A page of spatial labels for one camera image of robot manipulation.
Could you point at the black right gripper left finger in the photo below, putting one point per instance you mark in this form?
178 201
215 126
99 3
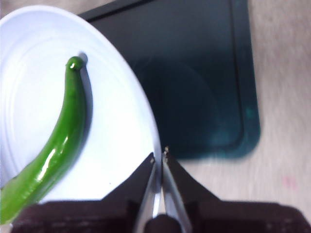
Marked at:
85 218

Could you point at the long green pepper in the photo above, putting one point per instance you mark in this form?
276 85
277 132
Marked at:
70 116

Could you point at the light blue round plate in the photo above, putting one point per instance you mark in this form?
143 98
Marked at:
114 116

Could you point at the dark rectangular tray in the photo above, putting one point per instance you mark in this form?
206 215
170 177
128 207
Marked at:
189 72

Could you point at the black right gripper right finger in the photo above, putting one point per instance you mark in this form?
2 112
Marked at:
230 218

